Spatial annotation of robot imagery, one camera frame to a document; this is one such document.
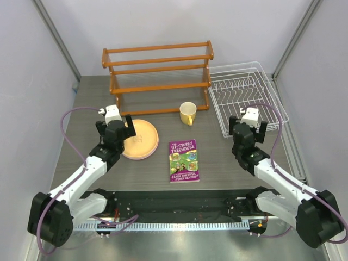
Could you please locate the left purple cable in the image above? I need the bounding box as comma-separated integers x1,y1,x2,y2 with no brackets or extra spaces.
36,106,104,256

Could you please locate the yellow plate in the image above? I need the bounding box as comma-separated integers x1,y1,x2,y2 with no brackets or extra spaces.
124,119,159,157

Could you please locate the white wire dish rack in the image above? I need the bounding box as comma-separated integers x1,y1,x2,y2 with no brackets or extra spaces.
208,61,289,138

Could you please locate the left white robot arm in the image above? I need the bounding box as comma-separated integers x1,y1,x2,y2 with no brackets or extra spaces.
27,115,136,247

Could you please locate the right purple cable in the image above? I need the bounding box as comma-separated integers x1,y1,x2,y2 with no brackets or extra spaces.
240,102,348,244

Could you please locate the purple treehouse book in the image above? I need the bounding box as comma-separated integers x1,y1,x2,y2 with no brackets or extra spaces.
169,139,200,183

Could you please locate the white slotted cable duct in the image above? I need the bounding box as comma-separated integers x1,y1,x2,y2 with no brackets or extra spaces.
74,220,250,232

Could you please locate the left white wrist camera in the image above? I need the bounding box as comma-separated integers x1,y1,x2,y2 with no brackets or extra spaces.
98,104,122,125

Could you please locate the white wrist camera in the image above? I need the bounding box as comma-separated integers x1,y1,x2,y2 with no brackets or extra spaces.
98,104,122,125
240,107,259,128

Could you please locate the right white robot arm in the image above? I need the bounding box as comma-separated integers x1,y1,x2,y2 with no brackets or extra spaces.
229,116,346,248

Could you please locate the orange wooden shelf rack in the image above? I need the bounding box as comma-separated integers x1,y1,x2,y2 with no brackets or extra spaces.
102,40,214,110

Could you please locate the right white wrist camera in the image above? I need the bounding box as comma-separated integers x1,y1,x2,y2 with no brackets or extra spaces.
240,107,259,128

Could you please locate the yellow mug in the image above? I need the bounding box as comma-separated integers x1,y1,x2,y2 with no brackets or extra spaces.
179,102,197,126

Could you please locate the purple cable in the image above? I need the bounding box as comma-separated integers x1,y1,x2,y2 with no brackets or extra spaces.
240,102,348,244
36,106,104,256

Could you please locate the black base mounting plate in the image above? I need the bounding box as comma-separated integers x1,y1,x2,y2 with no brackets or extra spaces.
96,189,268,223

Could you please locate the purple plate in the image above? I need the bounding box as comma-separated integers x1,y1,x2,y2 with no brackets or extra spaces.
122,143,159,160

